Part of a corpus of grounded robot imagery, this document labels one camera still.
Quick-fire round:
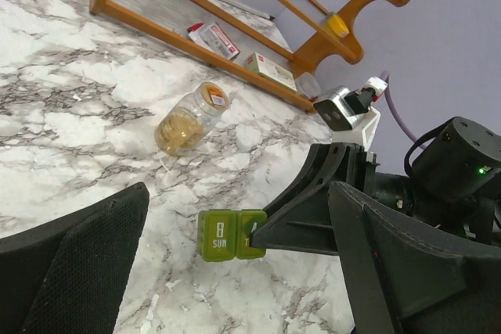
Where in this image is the clear pill bottle gold lid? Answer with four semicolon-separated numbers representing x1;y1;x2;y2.
154;81;230;156

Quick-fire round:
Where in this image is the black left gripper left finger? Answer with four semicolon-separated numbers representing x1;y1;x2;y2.
1;182;150;333

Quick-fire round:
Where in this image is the wooden shelf rack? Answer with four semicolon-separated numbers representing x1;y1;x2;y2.
89;0;410;113

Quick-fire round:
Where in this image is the green pill organizer box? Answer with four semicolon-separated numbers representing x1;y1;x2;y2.
196;209;267;262

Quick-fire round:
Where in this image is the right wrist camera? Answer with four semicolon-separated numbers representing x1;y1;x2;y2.
313;77;388;151

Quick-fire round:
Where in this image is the yellow lid container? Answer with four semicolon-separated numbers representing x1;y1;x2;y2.
326;13;350;38

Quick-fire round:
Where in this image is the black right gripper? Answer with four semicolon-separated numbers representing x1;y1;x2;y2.
250;142;415;254

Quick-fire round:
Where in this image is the red white medicine packet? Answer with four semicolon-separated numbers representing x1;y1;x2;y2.
187;23;240;61

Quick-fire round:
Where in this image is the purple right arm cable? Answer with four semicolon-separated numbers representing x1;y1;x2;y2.
379;70;427;149

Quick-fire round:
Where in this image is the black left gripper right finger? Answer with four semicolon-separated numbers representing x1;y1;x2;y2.
328;182;500;333

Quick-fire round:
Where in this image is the white green medicine box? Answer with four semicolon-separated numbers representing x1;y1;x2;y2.
244;52;297;92

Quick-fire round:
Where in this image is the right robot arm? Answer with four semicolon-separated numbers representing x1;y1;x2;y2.
250;117;500;256

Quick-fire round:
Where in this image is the grey round container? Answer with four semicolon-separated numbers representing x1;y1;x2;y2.
294;72;321;101

